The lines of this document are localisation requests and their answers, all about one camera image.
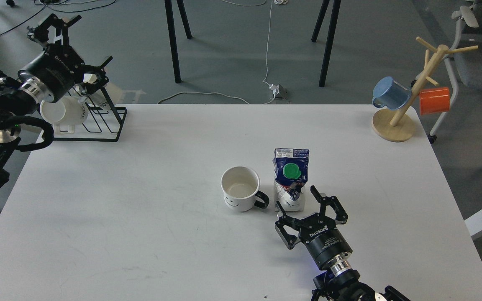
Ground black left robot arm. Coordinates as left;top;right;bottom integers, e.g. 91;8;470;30
0;14;114;189

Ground blue white milk carton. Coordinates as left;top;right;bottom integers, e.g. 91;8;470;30
273;148;310;212

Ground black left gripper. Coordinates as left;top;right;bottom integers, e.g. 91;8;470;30
17;13;113;103

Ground white floor cable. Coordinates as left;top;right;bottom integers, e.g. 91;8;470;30
158;0;289;105

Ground black floor cable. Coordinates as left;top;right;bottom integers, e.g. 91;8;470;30
0;0;117;56

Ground black wire mug rack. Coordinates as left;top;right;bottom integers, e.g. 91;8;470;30
54;86;128;142

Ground orange mug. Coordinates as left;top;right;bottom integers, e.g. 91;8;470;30
419;87;450;115

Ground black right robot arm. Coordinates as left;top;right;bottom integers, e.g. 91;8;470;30
275;185;409;301

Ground black left stand legs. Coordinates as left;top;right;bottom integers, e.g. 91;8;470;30
164;0;193;84

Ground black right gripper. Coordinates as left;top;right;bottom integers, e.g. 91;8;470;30
275;185;354;271

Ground black right stand legs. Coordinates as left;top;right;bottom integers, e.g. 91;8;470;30
310;0;342;88

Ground wooden mug tree stand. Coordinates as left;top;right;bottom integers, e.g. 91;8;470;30
372;37;479;142

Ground blue mug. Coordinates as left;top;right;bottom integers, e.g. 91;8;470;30
372;76;413;110

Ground white mug lying front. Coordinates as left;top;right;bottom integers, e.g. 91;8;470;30
40;96;89;134

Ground black stand legs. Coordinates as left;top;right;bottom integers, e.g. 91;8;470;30
164;0;193;84
310;0;342;88

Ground white power adapter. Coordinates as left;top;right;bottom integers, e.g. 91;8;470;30
269;84;288;100

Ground white mug black handle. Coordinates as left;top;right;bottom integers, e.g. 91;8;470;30
220;166;270;212

